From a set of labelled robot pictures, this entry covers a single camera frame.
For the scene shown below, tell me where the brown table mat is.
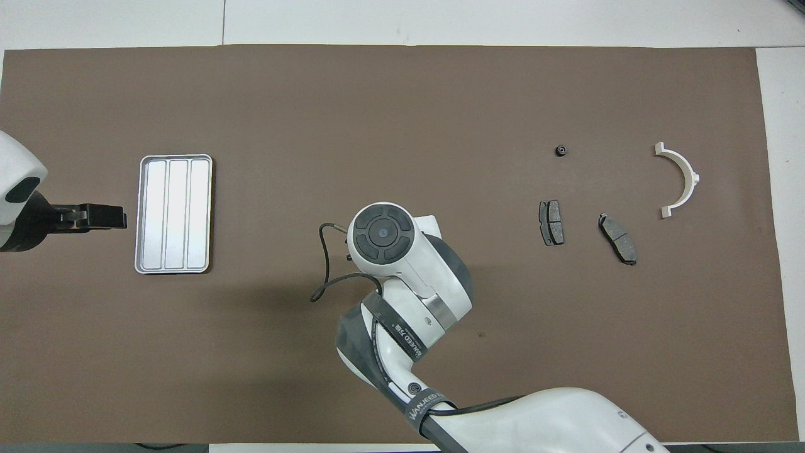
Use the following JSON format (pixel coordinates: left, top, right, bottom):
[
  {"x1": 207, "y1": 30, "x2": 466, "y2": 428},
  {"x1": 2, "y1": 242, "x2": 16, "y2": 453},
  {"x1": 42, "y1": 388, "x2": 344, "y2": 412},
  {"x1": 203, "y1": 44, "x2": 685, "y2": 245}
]
[{"x1": 0, "y1": 44, "x2": 799, "y2": 445}]

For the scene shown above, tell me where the long dark brake pad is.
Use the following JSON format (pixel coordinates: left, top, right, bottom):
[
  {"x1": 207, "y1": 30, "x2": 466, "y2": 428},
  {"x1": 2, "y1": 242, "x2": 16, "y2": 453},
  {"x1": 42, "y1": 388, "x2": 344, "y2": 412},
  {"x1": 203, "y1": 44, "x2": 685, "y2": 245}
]
[{"x1": 597, "y1": 213, "x2": 638, "y2": 266}]

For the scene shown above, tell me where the white semicircular bracket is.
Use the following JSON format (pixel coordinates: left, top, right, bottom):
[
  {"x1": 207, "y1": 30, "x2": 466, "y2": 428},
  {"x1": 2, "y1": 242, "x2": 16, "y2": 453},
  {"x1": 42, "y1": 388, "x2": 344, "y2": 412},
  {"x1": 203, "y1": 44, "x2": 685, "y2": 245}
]
[{"x1": 654, "y1": 142, "x2": 700, "y2": 220}]

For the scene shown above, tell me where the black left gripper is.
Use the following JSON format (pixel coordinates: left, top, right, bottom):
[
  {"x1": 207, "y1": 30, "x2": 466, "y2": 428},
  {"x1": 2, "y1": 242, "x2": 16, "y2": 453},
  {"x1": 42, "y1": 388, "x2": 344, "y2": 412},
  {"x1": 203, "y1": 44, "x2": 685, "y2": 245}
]
[{"x1": 5, "y1": 191, "x2": 128, "y2": 252}]

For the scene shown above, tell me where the rectangular dark brake pad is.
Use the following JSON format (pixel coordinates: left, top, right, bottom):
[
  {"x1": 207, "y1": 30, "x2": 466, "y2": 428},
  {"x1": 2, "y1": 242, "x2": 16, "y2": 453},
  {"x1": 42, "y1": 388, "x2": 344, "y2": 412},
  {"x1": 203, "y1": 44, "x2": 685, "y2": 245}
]
[{"x1": 538, "y1": 199, "x2": 565, "y2": 246}]

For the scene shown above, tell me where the silver ribbed metal tray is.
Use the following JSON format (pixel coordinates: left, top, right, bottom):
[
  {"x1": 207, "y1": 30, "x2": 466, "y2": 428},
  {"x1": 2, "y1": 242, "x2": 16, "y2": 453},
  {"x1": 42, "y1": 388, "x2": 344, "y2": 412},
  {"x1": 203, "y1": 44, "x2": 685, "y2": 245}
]
[{"x1": 134, "y1": 154, "x2": 214, "y2": 275}]

